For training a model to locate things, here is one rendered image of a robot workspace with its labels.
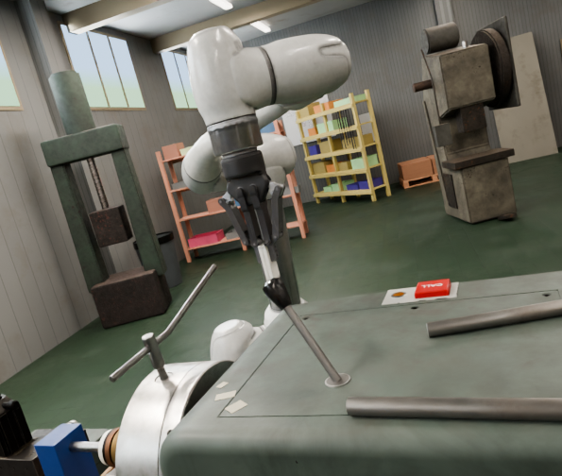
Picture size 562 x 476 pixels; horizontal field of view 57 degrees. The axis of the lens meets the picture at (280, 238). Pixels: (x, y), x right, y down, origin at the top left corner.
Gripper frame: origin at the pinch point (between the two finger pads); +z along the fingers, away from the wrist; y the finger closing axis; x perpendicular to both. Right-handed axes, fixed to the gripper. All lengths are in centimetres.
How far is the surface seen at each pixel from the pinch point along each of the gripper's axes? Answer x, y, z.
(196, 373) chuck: 13.4, 12.7, 14.5
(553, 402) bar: 32, -42, 11
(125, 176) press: -398, 342, -28
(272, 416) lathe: 29.8, -9.3, 13.0
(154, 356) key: 15.3, 18.9, 9.8
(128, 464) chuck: 26.4, 21.0, 23.2
